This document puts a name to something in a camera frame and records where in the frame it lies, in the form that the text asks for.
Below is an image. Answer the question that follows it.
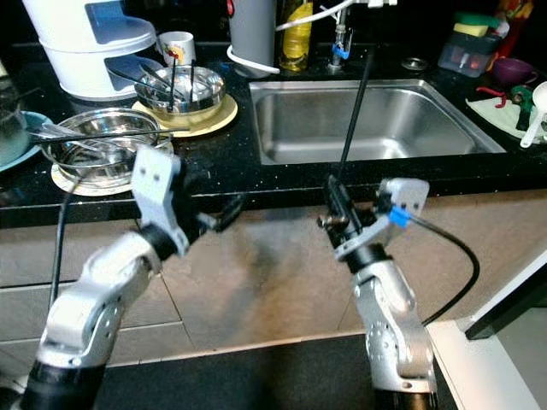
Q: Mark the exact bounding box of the red yellow package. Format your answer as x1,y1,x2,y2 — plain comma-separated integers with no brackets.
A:
496,0,535,44

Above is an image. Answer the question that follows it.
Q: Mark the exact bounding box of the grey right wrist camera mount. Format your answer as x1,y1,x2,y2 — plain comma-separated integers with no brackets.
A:
333,178,431,261

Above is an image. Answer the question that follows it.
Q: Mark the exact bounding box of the steel faucet with blue clip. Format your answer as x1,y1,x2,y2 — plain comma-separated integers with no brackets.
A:
325,0,356,71

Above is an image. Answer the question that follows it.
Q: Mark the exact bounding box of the green black kitchen tool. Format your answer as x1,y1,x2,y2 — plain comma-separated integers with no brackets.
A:
509,84,536,132

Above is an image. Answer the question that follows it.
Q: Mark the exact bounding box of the yellow oil bottle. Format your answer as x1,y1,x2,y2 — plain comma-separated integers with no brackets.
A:
278,0,315,73

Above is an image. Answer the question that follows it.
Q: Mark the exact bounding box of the grey brown base cabinet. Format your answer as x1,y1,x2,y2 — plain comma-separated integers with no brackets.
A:
0,188,547,381

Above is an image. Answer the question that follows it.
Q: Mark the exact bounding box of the white rice spoon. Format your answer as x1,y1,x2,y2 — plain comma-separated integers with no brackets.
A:
520,81,547,149

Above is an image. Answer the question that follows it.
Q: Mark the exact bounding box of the pale green cloth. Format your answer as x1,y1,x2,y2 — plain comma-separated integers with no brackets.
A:
466,88,547,142

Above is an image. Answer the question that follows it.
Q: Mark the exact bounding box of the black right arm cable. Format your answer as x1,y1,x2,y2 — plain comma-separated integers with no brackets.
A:
410,214,479,327

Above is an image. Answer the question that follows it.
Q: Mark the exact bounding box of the yellow green sponge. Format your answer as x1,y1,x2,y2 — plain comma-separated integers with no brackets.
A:
453,12,503,38

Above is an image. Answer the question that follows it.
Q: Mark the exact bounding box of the clear plastic container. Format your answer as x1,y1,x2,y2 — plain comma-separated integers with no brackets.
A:
438,32,501,78

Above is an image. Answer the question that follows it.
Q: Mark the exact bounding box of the grey electric kettle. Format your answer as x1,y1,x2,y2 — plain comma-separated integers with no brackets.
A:
226,0,279,69

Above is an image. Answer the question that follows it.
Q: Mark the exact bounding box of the pale yellow plate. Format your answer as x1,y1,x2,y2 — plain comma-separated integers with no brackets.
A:
132,94,238,138

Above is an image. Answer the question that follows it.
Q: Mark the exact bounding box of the red handled tool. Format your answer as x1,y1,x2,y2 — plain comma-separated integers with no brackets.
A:
474,84,509,97

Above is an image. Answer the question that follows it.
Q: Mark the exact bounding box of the steel bowl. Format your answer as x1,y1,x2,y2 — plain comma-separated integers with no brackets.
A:
144,66,227,114

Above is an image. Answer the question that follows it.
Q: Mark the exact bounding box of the white floral plate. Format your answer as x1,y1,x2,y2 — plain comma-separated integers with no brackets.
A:
50,161,148,197

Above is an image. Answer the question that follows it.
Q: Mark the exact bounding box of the white tiered plastic rack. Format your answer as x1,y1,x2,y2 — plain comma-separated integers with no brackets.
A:
21,0,159,102

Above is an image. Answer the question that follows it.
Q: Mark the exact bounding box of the white power cable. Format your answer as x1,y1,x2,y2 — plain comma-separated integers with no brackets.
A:
226,0,398,78

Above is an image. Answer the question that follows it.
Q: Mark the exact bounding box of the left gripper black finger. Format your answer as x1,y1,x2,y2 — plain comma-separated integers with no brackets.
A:
216,194,246,233

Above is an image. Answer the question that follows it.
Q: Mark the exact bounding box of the white printed mug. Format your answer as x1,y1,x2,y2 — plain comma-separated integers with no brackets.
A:
158,32,196,67

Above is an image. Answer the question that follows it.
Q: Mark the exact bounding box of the steel strainer pot with handles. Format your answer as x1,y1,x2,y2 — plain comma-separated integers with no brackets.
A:
43,108,172,187

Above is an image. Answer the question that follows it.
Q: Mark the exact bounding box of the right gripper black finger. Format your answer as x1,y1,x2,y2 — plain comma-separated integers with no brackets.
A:
325,173,356,221

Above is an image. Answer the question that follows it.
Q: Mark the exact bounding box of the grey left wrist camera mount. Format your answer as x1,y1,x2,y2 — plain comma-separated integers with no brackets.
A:
132,145,191,257

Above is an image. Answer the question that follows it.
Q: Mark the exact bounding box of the light blue plate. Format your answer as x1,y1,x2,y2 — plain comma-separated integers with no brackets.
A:
0,111,52,169

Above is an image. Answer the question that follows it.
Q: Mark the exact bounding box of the purple cup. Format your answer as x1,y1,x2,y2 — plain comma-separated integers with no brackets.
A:
491,57,539,86

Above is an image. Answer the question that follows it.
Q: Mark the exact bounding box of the pale yellow bowl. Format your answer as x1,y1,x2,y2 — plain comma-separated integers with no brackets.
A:
158,102,227,127

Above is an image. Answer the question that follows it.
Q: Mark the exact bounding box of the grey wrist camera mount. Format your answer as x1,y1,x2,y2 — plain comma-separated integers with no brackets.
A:
333,178,431,261
132,145,191,257

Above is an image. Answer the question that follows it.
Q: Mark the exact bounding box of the black white-edged side panel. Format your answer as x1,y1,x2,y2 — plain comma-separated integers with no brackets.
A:
466,273,547,343

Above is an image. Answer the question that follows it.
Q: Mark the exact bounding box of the steel spoon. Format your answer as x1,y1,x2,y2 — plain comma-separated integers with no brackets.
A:
38,122,112,155
115,67,176,93
141,61,180,91

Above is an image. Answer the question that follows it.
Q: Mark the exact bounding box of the stainless steel sink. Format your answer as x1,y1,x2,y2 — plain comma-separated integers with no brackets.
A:
248,79,507,166

